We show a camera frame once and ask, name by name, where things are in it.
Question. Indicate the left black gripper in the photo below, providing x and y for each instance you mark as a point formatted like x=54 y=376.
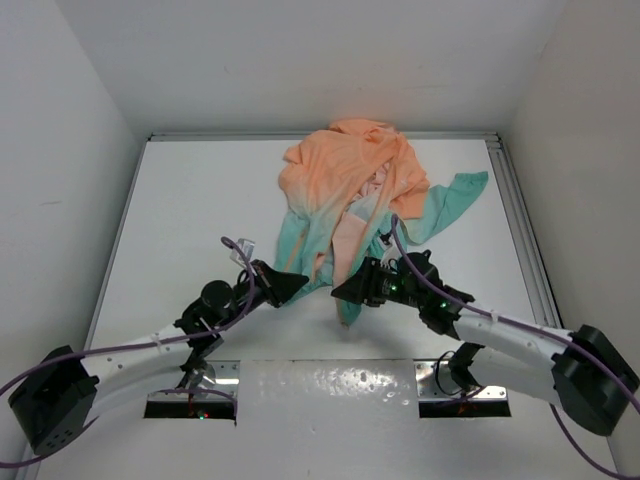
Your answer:
x=276 y=285

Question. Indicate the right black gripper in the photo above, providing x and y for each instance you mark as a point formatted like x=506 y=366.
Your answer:
x=362 y=286

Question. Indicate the orange and teal jacket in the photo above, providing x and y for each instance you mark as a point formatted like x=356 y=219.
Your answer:
x=350 y=183

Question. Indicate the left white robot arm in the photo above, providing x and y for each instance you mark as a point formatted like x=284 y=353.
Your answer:
x=55 y=401

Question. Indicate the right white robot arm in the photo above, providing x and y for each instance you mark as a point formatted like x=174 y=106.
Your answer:
x=579 y=371

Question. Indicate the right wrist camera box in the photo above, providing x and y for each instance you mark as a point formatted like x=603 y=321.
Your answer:
x=390 y=250

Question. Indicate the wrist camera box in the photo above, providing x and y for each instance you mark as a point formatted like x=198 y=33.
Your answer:
x=242 y=251
x=390 y=250

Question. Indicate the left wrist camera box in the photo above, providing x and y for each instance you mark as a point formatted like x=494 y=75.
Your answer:
x=242 y=251

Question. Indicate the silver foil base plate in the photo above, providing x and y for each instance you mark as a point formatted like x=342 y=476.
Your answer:
x=216 y=390

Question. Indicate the aluminium frame rail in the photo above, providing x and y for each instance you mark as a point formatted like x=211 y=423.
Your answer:
x=195 y=189

